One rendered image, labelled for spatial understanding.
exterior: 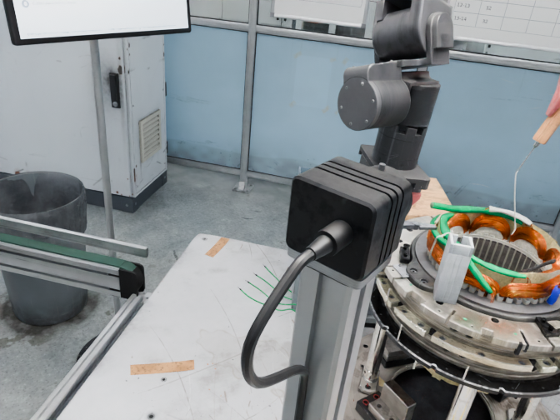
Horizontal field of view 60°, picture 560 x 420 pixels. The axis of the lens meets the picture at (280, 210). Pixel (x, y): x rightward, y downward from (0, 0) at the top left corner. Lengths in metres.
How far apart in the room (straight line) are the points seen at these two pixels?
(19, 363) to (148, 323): 1.17
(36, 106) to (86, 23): 1.76
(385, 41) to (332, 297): 0.41
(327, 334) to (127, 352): 0.78
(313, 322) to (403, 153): 0.38
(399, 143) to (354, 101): 0.09
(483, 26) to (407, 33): 2.33
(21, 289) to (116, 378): 1.28
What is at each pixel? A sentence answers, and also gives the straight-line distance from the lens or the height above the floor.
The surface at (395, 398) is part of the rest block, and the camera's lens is 0.86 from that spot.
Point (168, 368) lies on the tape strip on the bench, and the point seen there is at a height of 0.78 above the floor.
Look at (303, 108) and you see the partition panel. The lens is 3.06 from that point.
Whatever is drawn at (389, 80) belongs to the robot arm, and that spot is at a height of 1.37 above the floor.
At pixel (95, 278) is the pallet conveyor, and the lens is 1.31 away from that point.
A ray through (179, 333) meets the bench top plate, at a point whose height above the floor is 0.78.
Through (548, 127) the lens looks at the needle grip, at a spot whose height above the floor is 1.32.
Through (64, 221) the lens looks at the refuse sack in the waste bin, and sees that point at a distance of 2.01.
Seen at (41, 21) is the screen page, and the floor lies 1.28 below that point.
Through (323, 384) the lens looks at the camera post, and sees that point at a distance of 0.28.
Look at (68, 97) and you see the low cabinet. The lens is 2.95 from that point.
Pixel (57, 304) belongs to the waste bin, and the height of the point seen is 0.11.
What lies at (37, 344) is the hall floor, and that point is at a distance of 2.24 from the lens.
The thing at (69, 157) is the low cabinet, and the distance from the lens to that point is 3.09.
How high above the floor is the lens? 1.49
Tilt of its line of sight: 28 degrees down
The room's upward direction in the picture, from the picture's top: 6 degrees clockwise
